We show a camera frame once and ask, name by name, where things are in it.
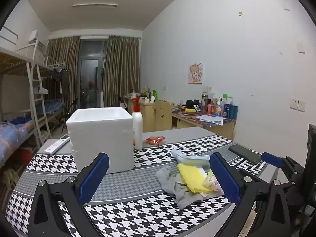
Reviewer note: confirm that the printed paper sheets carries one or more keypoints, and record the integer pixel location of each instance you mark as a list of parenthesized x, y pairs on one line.
[(211, 119)]

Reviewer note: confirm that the cartoon wall poster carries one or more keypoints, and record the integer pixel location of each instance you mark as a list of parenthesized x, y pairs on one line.
[(195, 73)]

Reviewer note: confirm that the blue patterned quilt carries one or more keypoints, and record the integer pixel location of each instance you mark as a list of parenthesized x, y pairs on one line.
[(12, 133)]

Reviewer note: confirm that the black folding chair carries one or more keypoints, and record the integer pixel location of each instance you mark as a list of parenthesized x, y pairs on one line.
[(121, 102), (70, 111)]

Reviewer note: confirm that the houndstooth table mat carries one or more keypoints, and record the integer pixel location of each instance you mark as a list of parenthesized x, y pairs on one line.
[(148, 214)]

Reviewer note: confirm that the yellow cloth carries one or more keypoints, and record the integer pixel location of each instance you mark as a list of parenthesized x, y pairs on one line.
[(192, 177)]

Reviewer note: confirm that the white metal bunk bed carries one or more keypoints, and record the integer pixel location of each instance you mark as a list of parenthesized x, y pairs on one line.
[(14, 61)]

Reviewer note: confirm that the ceiling tube lamp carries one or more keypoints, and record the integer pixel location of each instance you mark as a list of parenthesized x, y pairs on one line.
[(95, 5)]

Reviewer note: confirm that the white bunk ladder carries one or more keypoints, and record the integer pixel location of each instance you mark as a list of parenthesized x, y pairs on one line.
[(33, 88)]

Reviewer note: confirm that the brown curtain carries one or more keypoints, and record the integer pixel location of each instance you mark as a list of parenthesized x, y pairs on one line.
[(122, 74), (66, 79)]

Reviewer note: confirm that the blue checked mattress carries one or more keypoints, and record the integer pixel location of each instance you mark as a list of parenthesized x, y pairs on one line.
[(50, 106)]

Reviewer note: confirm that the glass balcony door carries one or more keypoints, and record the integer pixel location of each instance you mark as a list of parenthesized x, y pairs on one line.
[(91, 74)]

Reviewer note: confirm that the yellow case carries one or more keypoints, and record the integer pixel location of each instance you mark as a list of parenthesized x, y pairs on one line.
[(189, 110)]

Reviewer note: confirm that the white air conditioner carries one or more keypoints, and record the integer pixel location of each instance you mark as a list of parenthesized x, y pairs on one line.
[(34, 38)]

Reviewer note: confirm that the dark hanging clothes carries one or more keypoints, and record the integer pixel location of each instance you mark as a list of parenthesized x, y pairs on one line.
[(58, 75)]

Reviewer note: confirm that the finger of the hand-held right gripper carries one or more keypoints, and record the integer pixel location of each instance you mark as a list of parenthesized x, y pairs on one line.
[(271, 159)]

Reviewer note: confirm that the red snack packet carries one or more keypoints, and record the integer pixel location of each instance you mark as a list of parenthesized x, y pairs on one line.
[(155, 140)]

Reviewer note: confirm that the wooden desk printed cover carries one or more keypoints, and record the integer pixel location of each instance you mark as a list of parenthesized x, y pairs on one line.
[(227, 128)]

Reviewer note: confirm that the green wall hook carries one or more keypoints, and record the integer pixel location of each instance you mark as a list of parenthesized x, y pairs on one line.
[(240, 13)]

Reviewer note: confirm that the double white wall socket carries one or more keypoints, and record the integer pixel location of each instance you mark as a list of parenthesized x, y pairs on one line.
[(297, 105)]

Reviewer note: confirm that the grey sock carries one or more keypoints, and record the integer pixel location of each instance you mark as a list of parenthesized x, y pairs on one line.
[(170, 182)]

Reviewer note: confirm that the row of toiletry bottles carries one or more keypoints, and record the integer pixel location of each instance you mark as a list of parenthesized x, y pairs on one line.
[(226, 111)]

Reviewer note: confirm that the white foam box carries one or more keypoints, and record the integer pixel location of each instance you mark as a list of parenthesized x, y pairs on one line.
[(98, 138)]

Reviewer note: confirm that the white pump bottle red cap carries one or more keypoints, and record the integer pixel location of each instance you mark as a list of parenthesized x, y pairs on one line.
[(137, 128)]

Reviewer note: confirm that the red bag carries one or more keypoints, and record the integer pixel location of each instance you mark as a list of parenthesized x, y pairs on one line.
[(23, 155)]

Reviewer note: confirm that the black smartphone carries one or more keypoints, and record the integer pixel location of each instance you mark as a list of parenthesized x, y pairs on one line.
[(244, 153)]

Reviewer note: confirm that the light blue face mask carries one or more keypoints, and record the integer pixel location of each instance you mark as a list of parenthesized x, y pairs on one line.
[(190, 159)]

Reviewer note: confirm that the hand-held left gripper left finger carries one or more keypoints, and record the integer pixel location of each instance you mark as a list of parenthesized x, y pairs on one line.
[(93, 177)]

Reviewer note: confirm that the tan cloth bundle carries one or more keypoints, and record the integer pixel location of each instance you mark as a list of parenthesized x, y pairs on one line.
[(9, 177)]

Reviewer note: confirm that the floral cloth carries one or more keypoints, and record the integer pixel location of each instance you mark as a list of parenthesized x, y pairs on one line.
[(212, 181)]

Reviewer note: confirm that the wooden chair smiley cutout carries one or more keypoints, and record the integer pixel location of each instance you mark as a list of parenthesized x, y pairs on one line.
[(163, 118)]

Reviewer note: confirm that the white remote control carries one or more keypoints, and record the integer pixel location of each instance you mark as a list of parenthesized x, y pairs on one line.
[(57, 144)]

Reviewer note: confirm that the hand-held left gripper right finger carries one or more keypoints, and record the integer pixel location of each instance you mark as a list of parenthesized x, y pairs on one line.
[(224, 180)]

